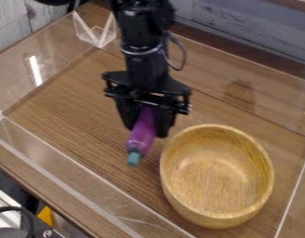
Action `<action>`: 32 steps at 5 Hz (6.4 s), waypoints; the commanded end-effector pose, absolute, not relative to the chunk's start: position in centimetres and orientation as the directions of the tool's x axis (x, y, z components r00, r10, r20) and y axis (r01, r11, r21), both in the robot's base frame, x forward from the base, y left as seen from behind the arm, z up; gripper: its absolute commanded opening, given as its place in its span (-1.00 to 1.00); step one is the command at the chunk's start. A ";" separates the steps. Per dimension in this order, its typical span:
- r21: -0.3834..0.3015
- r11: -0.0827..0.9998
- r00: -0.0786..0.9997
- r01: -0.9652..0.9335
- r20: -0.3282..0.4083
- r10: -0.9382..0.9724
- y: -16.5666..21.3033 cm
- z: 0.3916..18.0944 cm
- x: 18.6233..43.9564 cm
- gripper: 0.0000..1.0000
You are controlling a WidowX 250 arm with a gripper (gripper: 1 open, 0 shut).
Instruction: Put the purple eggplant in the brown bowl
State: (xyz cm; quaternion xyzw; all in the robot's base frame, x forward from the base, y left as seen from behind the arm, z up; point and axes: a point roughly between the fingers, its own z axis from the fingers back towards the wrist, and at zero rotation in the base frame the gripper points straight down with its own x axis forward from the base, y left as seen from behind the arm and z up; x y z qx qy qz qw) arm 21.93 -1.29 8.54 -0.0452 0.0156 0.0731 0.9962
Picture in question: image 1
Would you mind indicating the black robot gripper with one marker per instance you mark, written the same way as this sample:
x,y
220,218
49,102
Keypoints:
x,y
145,84

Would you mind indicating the purple toy eggplant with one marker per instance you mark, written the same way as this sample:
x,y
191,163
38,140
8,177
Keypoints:
x,y
140,140

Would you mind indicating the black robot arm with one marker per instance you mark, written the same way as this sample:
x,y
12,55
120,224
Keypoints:
x,y
144,21

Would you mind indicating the brown wooden bowl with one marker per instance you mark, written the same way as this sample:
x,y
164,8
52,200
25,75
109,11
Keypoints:
x,y
217,175

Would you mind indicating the yellow black device corner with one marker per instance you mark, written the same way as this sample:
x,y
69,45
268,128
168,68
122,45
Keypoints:
x,y
54,222

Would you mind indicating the clear acrylic corner bracket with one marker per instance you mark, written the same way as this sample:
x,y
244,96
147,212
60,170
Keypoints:
x,y
100,37

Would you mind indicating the clear acrylic tray wall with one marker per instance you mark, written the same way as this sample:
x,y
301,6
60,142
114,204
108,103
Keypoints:
x,y
86,199

